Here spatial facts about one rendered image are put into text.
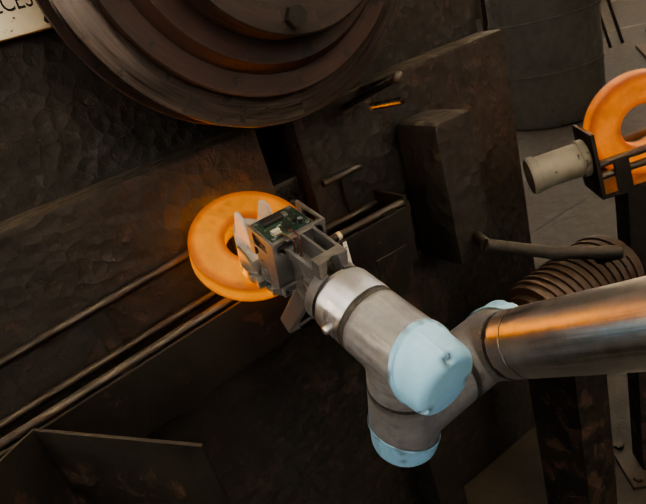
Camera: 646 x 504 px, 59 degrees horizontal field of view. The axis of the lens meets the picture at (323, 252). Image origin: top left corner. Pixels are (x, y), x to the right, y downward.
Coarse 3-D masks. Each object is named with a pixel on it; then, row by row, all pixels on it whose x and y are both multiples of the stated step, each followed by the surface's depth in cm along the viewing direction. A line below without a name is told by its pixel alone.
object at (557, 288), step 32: (512, 288) 92; (544, 288) 86; (576, 288) 85; (544, 384) 96; (576, 384) 90; (544, 416) 100; (576, 416) 93; (608, 416) 97; (544, 448) 105; (576, 448) 97; (608, 448) 100; (544, 480) 109; (576, 480) 101; (608, 480) 102
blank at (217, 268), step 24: (240, 192) 76; (216, 216) 74; (192, 240) 71; (216, 240) 72; (192, 264) 71; (216, 264) 69; (240, 264) 70; (216, 288) 69; (240, 288) 68; (264, 288) 68
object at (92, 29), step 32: (64, 0) 55; (96, 32) 57; (384, 32) 75; (128, 64) 59; (352, 64) 73; (160, 96) 61; (192, 96) 63; (224, 96) 65; (288, 96) 69; (320, 96) 72
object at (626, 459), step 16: (640, 192) 89; (624, 208) 91; (640, 208) 90; (624, 224) 93; (640, 224) 91; (624, 240) 94; (640, 240) 92; (640, 256) 93; (640, 384) 104; (640, 400) 106; (640, 416) 107; (640, 432) 109; (624, 448) 118; (640, 448) 111; (624, 464) 115; (640, 464) 114; (640, 480) 110
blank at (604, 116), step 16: (624, 80) 83; (640, 80) 82; (608, 96) 84; (624, 96) 84; (640, 96) 83; (592, 112) 85; (608, 112) 85; (624, 112) 84; (592, 128) 86; (608, 128) 86; (608, 144) 87; (624, 144) 86; (640, 144) 87
